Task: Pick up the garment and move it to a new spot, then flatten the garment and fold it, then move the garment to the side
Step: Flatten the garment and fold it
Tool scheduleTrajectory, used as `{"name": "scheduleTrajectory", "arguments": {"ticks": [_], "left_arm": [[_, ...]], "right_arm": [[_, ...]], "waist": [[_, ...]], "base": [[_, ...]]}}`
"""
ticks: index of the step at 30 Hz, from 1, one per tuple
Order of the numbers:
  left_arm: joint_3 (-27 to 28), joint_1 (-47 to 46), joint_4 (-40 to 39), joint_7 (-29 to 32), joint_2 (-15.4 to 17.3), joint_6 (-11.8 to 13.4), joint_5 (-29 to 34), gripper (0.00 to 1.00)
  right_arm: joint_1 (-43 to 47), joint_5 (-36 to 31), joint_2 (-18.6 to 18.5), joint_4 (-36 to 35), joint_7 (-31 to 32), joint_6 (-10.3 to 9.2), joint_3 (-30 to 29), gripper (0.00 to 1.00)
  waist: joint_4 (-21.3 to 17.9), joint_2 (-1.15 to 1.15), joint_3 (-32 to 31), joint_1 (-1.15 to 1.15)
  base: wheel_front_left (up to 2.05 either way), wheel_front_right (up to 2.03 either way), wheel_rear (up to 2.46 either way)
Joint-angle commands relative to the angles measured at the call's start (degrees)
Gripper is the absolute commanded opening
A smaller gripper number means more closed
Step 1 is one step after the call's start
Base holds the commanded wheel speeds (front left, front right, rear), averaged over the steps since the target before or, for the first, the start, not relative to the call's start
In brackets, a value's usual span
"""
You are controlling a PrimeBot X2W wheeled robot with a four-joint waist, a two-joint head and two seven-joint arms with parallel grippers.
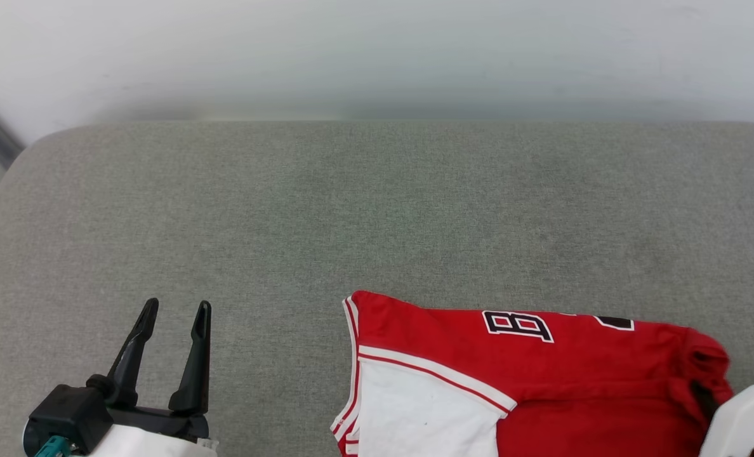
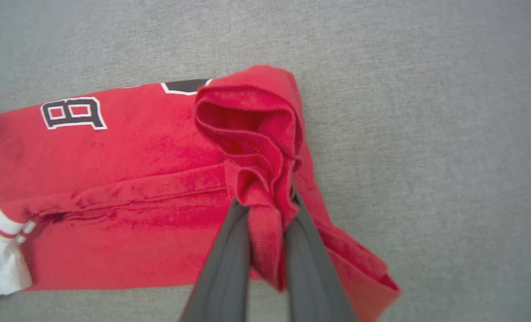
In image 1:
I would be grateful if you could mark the red Bulls 23 jersey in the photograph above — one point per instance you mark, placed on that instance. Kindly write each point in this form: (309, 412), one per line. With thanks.
(574, 381)

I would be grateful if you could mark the grey fabric sofa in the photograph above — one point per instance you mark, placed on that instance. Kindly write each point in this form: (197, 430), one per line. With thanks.
(351, 209)

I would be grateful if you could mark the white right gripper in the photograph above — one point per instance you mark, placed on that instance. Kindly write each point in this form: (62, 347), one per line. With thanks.
(742, 422)

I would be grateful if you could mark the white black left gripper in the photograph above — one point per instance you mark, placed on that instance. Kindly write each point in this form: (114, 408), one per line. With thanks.
(155, 435)

